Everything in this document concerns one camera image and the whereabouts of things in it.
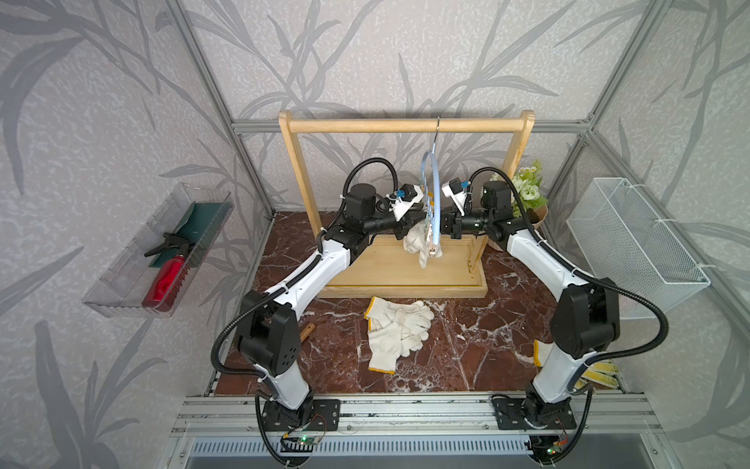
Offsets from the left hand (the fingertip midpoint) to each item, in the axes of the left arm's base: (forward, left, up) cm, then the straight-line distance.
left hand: (424, 210), depth 75 cm
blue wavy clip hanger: (+38, -7, -20) cm, 43 cm away
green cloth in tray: (-6, +56, -1) cm, 57 cm away
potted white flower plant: (+13, -32, -1) cm, 34 cm away
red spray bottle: (-23, +54, +2) cm, 59 cm away
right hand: (+2, -2, -5) cm, 5 cm away
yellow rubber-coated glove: (-31, -51, -32) cm, 68 cm away
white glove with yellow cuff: (-15, +2, -31) cm, 35 cm away
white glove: (-23, +9, -32) cm, 41 cm away
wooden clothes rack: (+5, +13, -34) cm, 37 cm away
